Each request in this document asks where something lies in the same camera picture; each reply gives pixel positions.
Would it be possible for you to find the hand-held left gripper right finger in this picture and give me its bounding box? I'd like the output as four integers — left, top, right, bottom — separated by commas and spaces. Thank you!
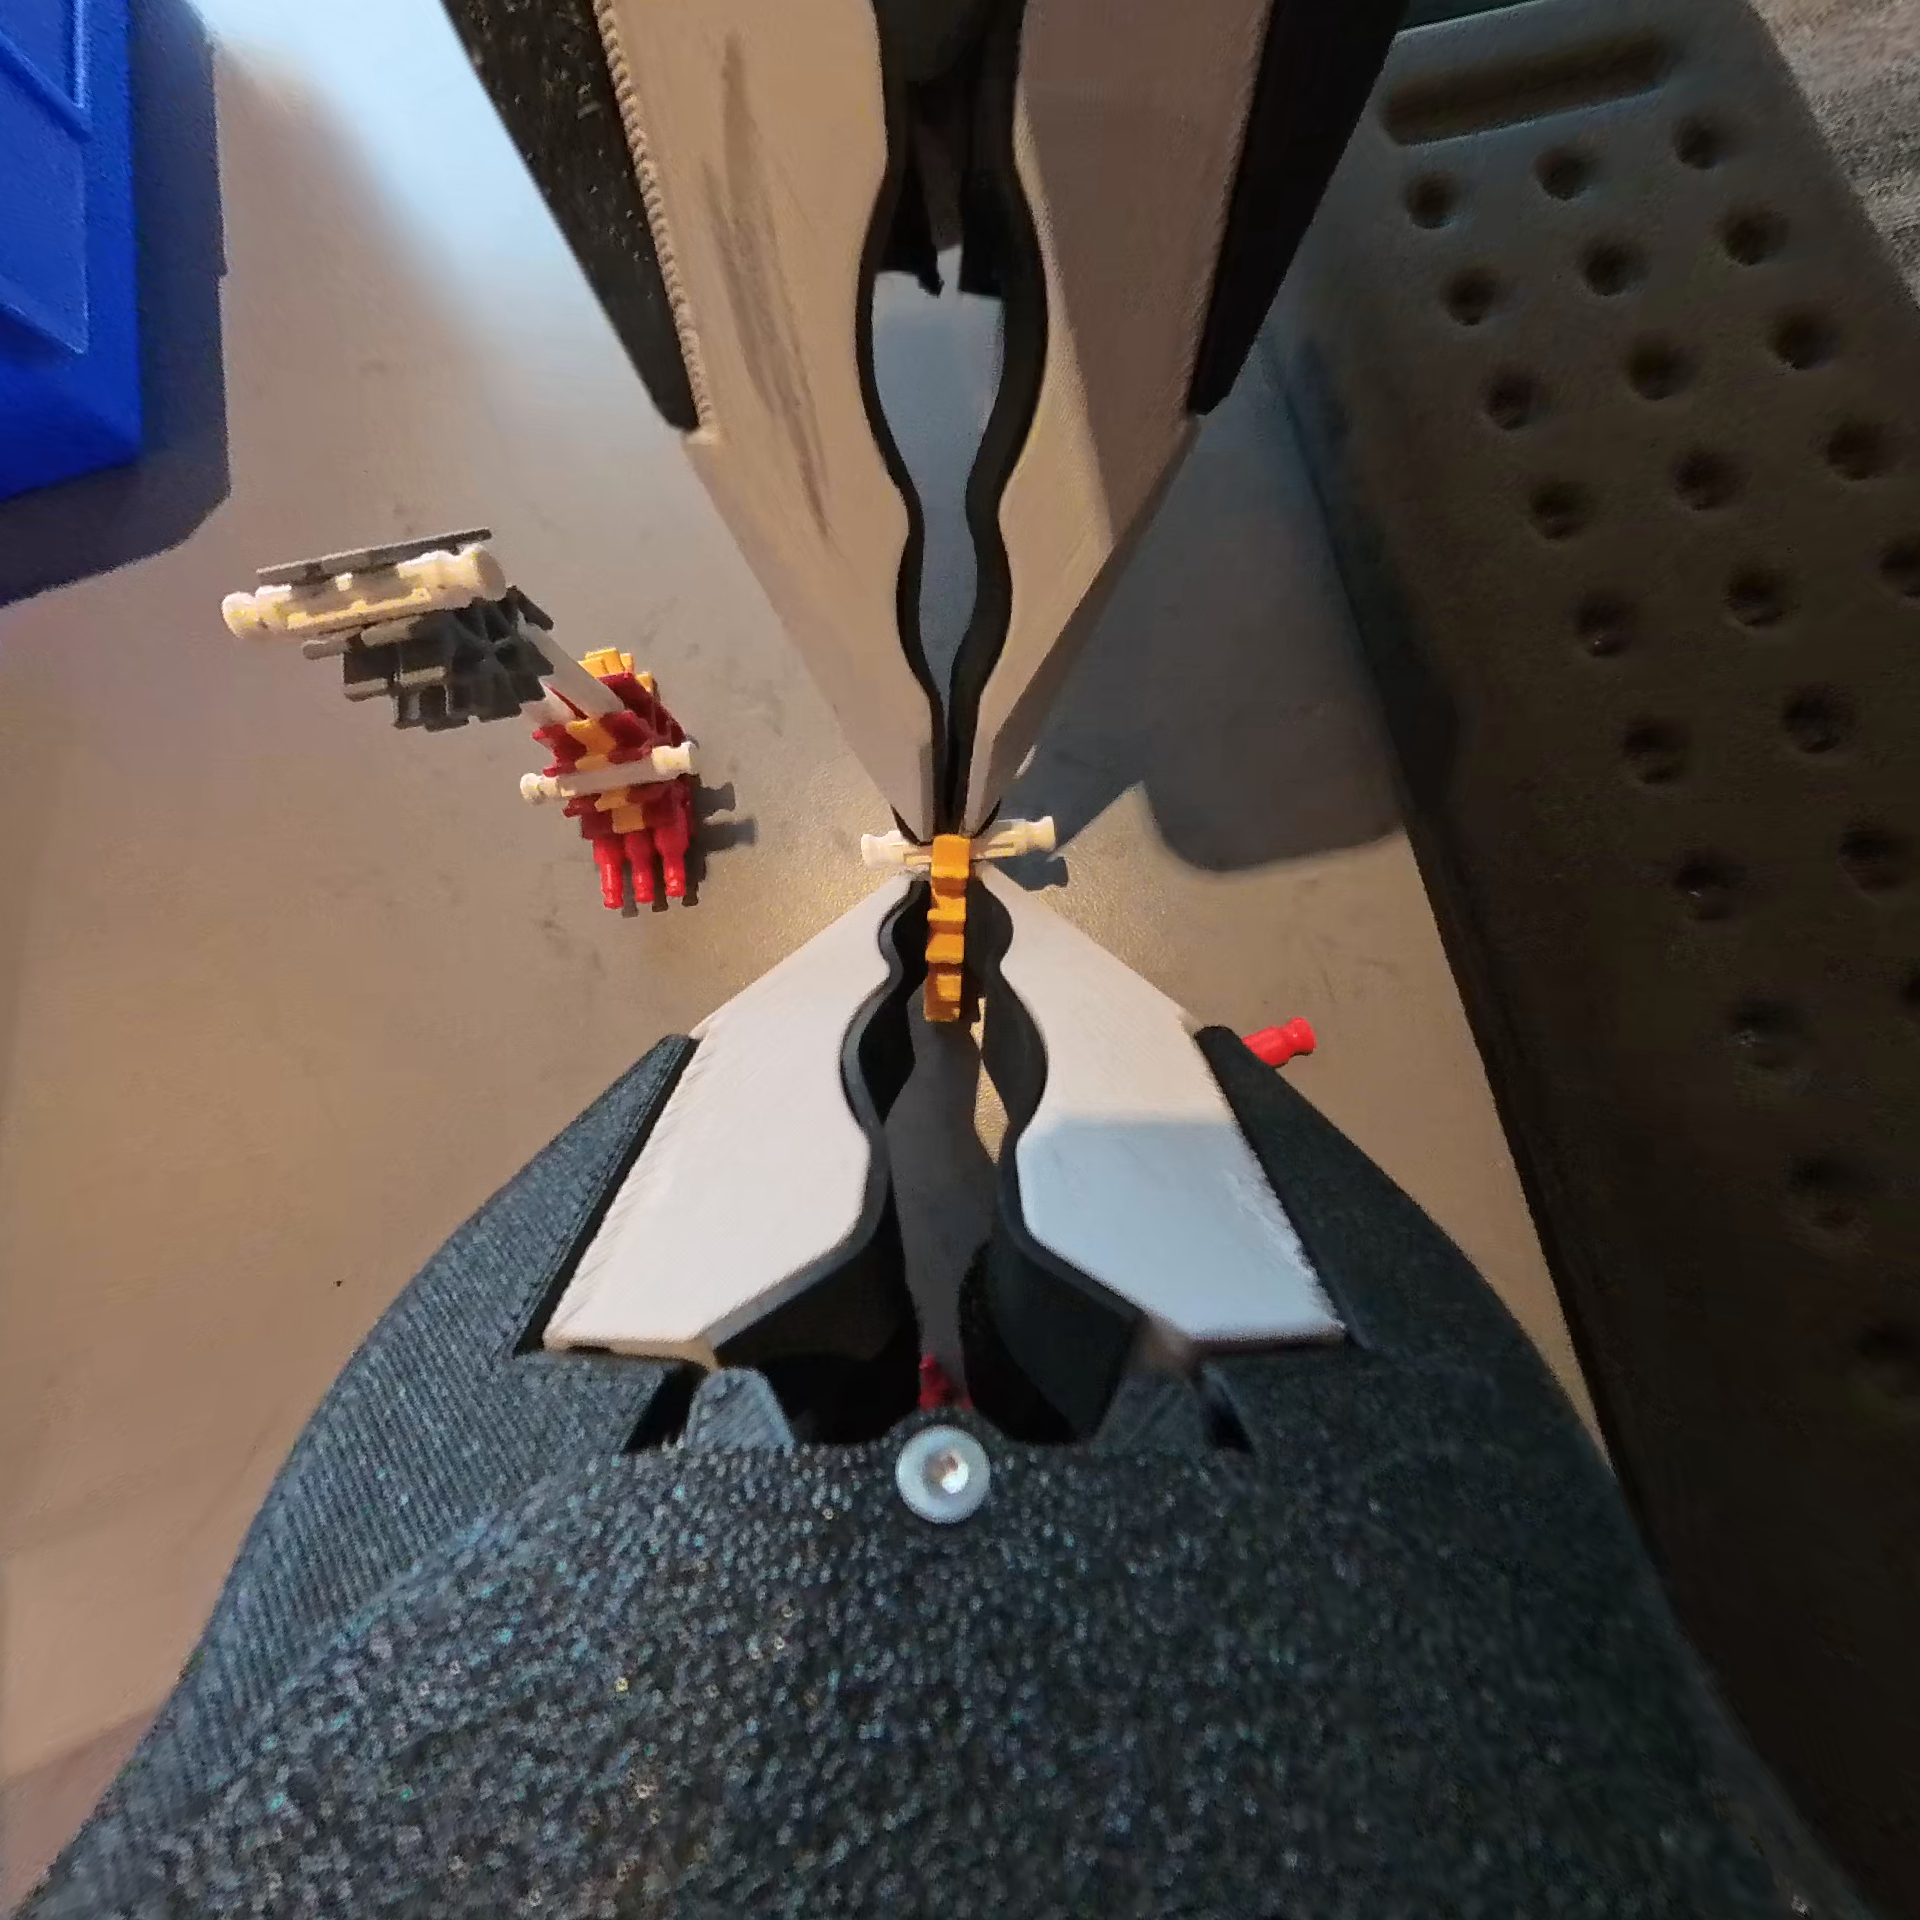
975, 870, 1346, 1353

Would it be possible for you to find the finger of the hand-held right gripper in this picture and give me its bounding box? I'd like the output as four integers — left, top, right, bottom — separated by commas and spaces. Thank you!
607, 0, 955, 836
957, 0, 1280, 836

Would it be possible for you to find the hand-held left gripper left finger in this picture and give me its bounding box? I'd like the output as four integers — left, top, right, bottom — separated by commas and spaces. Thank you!
540, 870, 923, 1356

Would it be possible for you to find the yellow fan connector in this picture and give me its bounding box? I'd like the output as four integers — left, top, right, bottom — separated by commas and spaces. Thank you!
919, 831, 985, 1026

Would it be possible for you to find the short white toy rod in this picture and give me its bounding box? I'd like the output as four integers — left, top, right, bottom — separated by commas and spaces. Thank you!
863, 816, 1059, 870

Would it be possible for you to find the small red toy assembly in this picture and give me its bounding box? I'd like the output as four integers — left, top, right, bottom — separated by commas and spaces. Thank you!
519, 647, 708, 914

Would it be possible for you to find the small blue plastic bin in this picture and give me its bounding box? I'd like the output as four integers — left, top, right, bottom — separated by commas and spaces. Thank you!
0, 0, 231, 506

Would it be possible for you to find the black perforated tray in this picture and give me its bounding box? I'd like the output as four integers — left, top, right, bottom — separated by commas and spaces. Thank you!
1266, 0, 1920, 1920

